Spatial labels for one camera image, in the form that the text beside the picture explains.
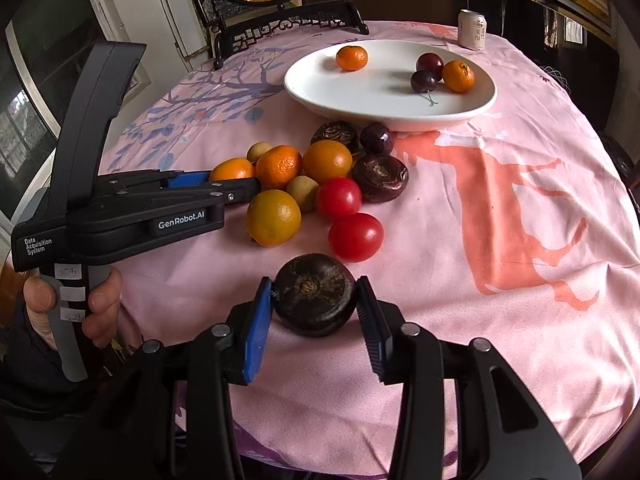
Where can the person's left forearm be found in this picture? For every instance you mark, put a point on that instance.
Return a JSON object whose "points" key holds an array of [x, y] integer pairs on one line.
{"points": [[30, 375]]}

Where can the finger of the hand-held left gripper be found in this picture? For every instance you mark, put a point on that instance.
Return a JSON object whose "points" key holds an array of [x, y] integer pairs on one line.
{"points": [[187, 179], [240, 194]]}

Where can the white drink can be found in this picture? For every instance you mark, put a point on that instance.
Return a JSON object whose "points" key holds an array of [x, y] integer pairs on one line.
{"points": [[472, 30]]}

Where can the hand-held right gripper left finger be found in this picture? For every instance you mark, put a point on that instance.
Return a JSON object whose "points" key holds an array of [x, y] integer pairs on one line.
{"points": [[257, 332]]}

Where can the small mandarin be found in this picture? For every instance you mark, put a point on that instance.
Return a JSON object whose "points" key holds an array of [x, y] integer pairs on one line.
{"points": [[351, 58], [458, 76]]}

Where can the dark brown water chestnut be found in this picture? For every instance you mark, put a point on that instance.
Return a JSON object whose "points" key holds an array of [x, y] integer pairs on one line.
{"points": [[380, 178], [332, 135], [314, 294]]}

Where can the tan longan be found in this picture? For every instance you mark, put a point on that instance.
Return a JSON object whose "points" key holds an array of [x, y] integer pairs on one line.
{"points": [[258, 151], [303, 193]]}

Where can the red tomato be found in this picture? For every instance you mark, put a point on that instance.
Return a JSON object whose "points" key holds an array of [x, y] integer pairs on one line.
{"points": [[355, 237], [338, 198]]}

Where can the yellow orange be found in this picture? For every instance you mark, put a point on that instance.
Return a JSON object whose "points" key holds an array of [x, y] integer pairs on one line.
{"points": [[231, 169], [327, 161], [273, 217]]}

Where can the mottled mandarin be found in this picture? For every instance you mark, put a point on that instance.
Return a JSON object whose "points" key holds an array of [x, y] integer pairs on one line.
{"points": [[279, 166]]}

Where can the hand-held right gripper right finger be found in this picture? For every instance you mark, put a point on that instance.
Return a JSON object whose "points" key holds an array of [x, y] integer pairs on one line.
{"points": [[371, 332]]}

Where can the dark red cherry with stem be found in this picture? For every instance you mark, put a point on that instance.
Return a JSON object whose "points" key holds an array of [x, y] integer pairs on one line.
{"points": [[422, 81]]}

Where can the pink printed tablecloth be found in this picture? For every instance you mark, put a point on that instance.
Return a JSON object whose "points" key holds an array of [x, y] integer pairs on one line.
{"points": [[500, 310]]}

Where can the white oval plate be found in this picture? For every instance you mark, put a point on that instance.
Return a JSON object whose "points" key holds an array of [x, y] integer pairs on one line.
{"points": [[380, 95]]}

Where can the person's left hand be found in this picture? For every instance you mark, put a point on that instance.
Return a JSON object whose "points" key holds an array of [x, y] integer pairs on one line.
{"points": [[102, 305]]}

